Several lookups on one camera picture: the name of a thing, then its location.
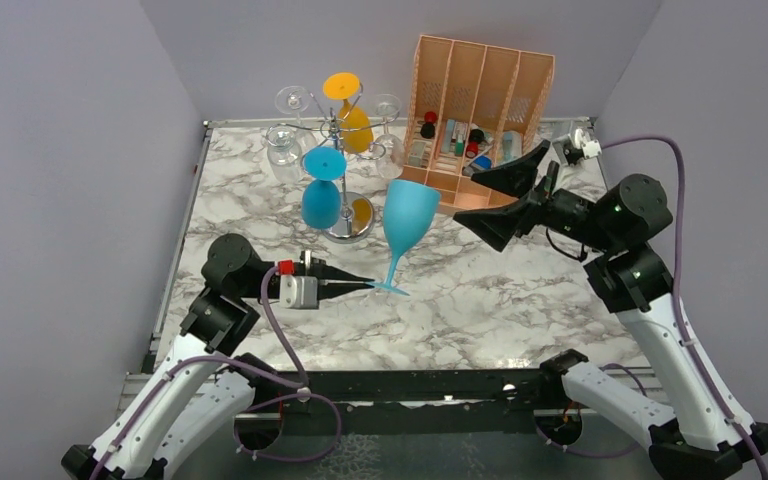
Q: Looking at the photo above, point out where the ribbed clear glass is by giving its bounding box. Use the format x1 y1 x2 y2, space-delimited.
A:
266 125 303 184

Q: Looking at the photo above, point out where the orange plastic goblet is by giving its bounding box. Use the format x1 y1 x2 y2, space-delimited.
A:
323 72 374 154

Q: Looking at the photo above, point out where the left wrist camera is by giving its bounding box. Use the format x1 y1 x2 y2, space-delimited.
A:
277 260 319 310

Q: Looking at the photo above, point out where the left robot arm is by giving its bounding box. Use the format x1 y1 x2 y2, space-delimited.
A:
61 233 371 479

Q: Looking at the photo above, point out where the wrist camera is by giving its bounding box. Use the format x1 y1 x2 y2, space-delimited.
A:
277 260 319 310
551 125 602 166

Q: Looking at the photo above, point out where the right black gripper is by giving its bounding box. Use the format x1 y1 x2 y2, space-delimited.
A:
454 139 617 252

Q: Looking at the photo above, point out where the tall clear wine glass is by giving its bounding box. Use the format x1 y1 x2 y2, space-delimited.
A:
274 86 318 153

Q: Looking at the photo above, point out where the short clear wine glass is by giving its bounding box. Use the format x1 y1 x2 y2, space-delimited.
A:
370 94 406 180

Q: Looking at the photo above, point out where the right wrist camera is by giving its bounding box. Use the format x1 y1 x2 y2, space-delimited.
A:
551 125 602 166

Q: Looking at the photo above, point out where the blue plastic goblet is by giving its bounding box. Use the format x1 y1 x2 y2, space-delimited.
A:
368 179 441 296
301 146 347 230

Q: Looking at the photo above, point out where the chrome wine glass rack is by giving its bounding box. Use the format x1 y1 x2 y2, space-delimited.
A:
267 89 382 244

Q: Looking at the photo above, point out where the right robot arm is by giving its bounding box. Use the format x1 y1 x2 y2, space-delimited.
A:
454 141 768 479

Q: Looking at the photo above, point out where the black base frame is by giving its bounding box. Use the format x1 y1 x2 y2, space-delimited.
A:
233 368 583 448

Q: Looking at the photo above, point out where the peach desk organizer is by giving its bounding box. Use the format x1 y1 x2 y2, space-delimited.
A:
402 35 555 214

